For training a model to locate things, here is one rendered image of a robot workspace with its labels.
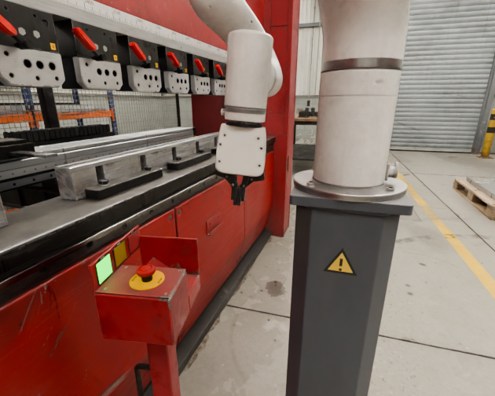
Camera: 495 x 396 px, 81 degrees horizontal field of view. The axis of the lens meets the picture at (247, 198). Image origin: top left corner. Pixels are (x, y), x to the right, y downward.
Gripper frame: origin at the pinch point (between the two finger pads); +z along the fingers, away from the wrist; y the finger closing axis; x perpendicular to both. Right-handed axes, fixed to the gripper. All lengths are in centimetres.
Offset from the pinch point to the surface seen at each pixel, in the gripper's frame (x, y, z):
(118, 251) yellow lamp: -5.8, -25.4, 14.8
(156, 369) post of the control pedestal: -7.7, -16.1, 46.0
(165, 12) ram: 59, -40, -48
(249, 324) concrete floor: 66, 3, 95
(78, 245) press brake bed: -2.5, -37.6, 16.8
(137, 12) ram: 43, -43, -44
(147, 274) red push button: -11.3, -16.1, 15.6
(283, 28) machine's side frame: 175, 1, -69
